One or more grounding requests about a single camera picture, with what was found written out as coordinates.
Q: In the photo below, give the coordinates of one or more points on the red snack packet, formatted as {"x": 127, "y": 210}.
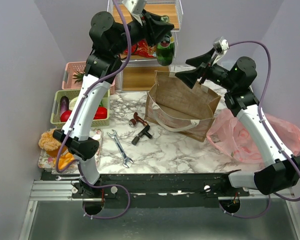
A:
{"x": 142, "y": 49}

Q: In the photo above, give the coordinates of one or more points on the brown paper grocery bag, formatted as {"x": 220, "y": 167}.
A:
{"x": 177, "y": 108}

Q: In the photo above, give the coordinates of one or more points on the orange bread toy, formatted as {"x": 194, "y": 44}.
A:
{"x": 49, "y": 144}

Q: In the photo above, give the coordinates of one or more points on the green lettuce toy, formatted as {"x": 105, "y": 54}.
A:
{"x": 74, "y": 100}

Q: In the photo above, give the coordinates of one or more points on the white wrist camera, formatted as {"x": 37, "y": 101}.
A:
{"x": 220, "y": 46}
{"x": 135, "y": 8}

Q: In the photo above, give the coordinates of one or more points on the pink plastic basket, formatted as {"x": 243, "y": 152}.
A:
{"x": 72, "y": 69}

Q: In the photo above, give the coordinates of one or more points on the black T-handle tool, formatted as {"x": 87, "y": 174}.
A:
{"x": 144, "y": 132}

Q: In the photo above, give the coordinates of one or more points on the green plastic basket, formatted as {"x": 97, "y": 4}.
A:
{"x": 71, "y": 94}

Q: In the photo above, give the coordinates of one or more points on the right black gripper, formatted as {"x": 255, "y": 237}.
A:
{"x": 190, "y": 77}

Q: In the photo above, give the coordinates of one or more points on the pink plastic bag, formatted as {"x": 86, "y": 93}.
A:
{"x": 230, "y": 137}

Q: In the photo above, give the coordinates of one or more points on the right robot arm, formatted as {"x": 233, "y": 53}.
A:
{"x": 281, "y": 165}

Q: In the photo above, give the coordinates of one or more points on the silver open-end wrench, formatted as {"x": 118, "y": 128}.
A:
{"x": 125, "y": 159}

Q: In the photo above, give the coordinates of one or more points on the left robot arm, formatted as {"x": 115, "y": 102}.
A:
{"x": 111, "y": 51}

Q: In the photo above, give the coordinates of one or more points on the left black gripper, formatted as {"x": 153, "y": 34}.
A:
{"x": 153, "y": 29}

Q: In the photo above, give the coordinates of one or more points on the red tomato toy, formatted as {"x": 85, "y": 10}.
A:
{"x": 65, "y": 116}

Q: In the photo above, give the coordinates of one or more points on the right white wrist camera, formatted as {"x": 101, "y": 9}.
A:
{"x": 220, "y": 46}

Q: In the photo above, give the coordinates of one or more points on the toy pineapple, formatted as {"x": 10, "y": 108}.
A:
{"x": 78, "y": 76}

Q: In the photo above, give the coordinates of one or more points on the red bell pepper toy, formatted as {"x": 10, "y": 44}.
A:
{"x": 101, "y": 113}

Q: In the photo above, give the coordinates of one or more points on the floral tray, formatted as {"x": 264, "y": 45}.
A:
{"x": 47, "y": 162}

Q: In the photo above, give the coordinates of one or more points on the purple eggplant toy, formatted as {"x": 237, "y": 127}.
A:
{"x": 64, "y": 105}

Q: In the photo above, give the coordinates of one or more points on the white wire wooden shelf rack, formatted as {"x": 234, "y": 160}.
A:
{"x": 139, "y": 74}

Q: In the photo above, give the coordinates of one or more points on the small silver wrench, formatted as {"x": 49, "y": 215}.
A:
{"x": 66, "y": 178}

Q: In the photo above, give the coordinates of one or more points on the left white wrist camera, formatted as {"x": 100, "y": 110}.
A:
{"x": 135, "y": 8}

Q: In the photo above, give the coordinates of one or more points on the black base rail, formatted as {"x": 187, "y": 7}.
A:
{"x": 145, "y": 191}

